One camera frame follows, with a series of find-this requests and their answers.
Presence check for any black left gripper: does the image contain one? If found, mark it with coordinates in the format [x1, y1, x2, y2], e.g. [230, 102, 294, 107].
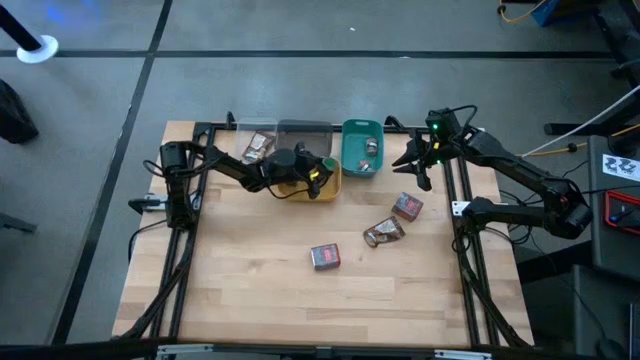
[259, 141, 324, 201]

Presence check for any red framed device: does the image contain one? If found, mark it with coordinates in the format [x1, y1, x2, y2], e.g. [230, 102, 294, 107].
[603, 189, 640, 237]

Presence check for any brown spice packet marked 9 6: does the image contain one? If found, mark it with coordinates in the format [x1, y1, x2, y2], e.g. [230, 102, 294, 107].
[242, 130, 275, 162]

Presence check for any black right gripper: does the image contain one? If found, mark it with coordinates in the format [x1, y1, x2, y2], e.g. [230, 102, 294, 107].
[391, 130, 455, 193]

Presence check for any white round pole base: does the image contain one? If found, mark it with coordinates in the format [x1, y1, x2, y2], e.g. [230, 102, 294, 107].
[16, 33, 60, 65]

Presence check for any brown spice packet marked 9 3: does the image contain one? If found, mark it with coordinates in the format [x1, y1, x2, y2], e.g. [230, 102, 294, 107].
[362, 216, 407, 249]

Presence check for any white printed sticker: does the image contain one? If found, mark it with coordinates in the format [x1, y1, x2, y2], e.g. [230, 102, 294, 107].
[601, 153, 640, 183]

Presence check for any clear plastic bin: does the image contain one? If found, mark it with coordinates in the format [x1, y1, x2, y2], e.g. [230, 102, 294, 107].
[235, 117, 279, 164]

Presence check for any blue box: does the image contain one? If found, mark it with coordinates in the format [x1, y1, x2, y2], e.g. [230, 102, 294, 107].
[530, 0, 601, 27]

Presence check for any black clamp mount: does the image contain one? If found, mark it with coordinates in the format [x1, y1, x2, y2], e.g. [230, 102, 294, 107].
[127, 193, 170, 215]

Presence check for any orange cable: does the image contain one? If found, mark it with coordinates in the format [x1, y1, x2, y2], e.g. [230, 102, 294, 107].
[519, 123, 640, 157]

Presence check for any red spice box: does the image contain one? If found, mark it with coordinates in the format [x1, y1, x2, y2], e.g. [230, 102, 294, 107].
[310, 243, 342, 272]
[390, 192, 425, 223]

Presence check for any yellow plastic bin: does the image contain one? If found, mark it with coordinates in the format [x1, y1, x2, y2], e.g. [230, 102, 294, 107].
[276, 155, 343, 204]

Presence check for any black pole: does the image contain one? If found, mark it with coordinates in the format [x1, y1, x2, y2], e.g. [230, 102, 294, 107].
[0, 3, 42, 52]

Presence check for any teal plastic bin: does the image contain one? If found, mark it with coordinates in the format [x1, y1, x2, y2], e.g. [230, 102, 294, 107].
[340, 118, 386, 179]

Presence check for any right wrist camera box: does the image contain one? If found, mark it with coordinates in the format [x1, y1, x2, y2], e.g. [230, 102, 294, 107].
[424, 107, 462, 137]

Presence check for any black side cart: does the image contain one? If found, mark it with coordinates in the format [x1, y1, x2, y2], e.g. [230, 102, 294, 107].
[587, 134, 640, 284]

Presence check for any black aluminium table frame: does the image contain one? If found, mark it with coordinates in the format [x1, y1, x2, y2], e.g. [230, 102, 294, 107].
[112, 112, 534, 360]

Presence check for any white cable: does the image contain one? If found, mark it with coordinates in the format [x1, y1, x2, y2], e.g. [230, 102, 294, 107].
[521, 83, 640, 159]

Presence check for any smoky grey plastic bin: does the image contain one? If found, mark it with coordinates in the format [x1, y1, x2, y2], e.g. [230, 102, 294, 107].
[274, 118, 335, 159]

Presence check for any yellow cable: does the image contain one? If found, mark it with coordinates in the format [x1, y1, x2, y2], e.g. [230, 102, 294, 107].
[496, 0, 550, 25]

